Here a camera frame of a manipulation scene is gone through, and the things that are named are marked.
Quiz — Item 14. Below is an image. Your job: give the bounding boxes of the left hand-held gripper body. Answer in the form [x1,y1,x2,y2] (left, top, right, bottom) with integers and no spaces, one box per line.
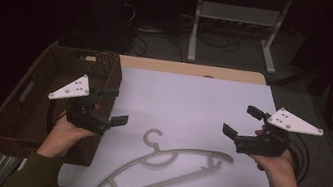
[43,69,120,138]

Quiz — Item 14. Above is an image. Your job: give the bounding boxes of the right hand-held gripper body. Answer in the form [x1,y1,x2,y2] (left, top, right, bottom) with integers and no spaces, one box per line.
[233,100,327,166]

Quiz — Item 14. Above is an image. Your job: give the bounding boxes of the brown wicker basket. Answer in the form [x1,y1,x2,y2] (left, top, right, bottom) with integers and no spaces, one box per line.
[0,34,127,171]

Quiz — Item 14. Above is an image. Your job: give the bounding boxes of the grey plastic clothes hanger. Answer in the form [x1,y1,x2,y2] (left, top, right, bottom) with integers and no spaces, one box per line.
[91,120,238,187]

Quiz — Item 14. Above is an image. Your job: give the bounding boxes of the person's left hand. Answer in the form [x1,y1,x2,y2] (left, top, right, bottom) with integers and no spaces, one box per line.
[36,111,99,166]

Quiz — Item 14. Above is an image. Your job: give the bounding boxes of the person's right hand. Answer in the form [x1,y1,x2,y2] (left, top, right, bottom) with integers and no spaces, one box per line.
[243,142,306,187]

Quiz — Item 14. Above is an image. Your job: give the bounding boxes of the white table mat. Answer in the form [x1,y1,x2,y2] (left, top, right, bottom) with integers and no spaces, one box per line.
[57,55,288,187]

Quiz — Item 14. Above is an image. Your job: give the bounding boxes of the white power strip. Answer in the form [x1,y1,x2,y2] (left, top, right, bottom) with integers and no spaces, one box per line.
[136,25,165,36]

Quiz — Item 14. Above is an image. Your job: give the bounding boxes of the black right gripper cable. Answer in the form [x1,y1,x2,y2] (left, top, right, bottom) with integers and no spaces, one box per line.
[281,132,315,187]

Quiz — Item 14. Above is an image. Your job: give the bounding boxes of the black floor cables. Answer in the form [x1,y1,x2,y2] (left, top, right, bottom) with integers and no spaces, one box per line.
[128,17,244,72]

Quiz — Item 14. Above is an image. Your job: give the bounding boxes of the white metal desk frame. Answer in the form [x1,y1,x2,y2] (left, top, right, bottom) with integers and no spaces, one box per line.
[185,0,293,77]

